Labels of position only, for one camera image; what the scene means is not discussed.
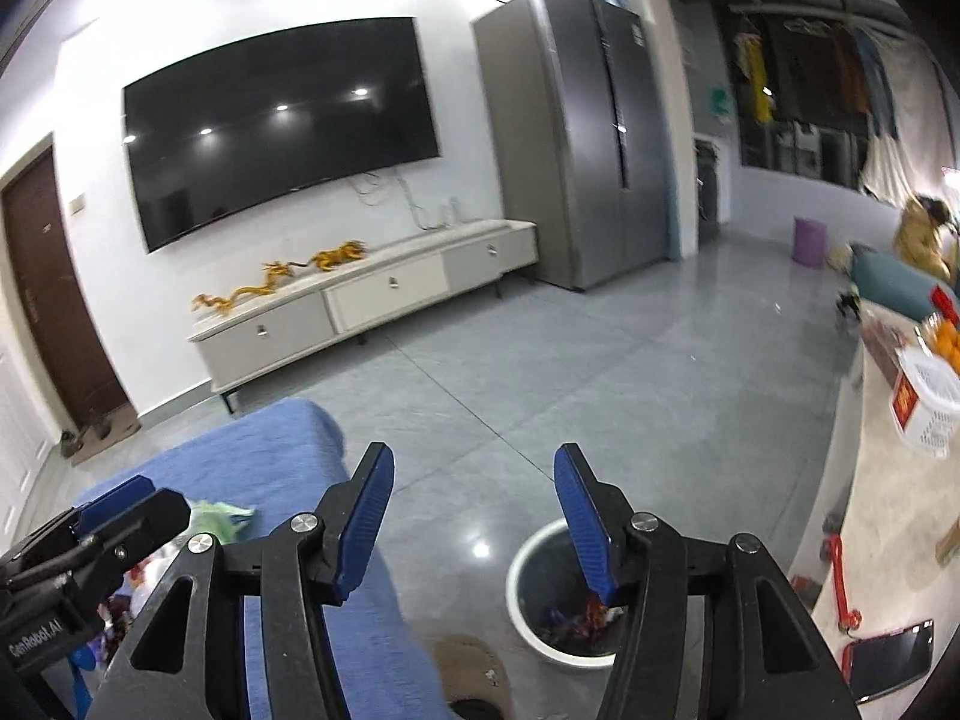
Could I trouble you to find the smartphone with red case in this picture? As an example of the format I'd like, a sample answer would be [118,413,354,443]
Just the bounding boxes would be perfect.
[840,619,937,704]

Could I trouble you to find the white wall cables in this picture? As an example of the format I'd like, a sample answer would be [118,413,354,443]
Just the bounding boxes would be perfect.
[352,169,460,231]

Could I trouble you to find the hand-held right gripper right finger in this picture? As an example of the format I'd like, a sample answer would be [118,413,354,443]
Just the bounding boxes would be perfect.
[553,442,862,720]

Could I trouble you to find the red strap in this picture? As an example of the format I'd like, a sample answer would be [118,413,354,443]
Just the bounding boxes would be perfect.
[825,514,861,631]

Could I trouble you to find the light green wrapper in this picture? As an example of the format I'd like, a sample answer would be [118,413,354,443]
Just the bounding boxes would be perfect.
[184,499,260,545]

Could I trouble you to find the blue sofa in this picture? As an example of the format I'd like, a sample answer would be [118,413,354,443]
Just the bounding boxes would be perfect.
[71,399,451,720]

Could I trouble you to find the row of hanging clothes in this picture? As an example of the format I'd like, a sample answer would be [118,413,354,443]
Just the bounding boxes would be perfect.
[731,11,901,140]

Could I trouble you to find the pile of colourful wrappers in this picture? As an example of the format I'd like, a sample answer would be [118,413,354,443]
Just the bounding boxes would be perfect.
[75,540,181,683]

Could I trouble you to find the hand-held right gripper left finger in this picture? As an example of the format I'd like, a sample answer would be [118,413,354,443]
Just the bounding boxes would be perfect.
[90,442,396,720]

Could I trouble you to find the yellow hanging garment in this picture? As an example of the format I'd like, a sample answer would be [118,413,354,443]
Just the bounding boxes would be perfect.
[750,37,775,125]

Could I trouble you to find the white round trash bin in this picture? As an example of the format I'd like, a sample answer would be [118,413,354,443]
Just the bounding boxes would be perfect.
[505,519,713,672]

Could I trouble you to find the dark brown door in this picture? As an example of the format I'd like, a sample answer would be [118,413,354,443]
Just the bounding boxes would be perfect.
[0,146,140,428]

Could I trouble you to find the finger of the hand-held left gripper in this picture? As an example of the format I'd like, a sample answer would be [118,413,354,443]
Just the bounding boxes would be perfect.
[73,475,157,535]
[96,487,193,582]

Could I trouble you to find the white hanging sheet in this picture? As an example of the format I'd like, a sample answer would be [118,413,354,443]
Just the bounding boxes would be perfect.
[859,45,953,203]

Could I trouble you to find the large black wall television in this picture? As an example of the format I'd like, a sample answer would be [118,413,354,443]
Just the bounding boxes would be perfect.
[122,16,441,254]

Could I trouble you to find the colourful wrappers inside bin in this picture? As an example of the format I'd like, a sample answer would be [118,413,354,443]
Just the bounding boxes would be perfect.
[540,592,625,653]

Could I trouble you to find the grey double-door refrigerator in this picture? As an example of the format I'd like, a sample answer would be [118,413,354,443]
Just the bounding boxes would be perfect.
[472,0,672,292]

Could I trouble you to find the purple stool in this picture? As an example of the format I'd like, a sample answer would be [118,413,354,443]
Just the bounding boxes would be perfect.
[793,216,826,267]

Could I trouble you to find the teal sofa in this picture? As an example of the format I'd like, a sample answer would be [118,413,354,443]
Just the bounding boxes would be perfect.
[847,244,946,323]

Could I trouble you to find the brown fuzzy slipper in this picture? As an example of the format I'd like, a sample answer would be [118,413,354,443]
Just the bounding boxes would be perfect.
[431,634,515,720]

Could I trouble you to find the dark red box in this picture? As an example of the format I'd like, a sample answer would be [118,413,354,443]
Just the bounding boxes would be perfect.
[862,319,920,383]

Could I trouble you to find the white plastic basket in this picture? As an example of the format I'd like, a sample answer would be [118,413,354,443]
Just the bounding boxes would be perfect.
[892,349,960,460]

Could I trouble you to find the pile of oranges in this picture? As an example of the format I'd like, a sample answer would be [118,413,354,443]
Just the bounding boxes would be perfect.
[915,315,960,376]

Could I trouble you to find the white television cabinet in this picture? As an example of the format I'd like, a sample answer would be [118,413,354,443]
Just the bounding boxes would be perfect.
[187,217,539,415]

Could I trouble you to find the long golden dragon figurine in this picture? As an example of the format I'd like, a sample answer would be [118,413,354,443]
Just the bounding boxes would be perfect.
[191,261,308,314]

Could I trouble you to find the short golden dragon figurine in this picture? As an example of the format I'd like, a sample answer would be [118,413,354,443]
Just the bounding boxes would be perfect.
[311,240,370,271]

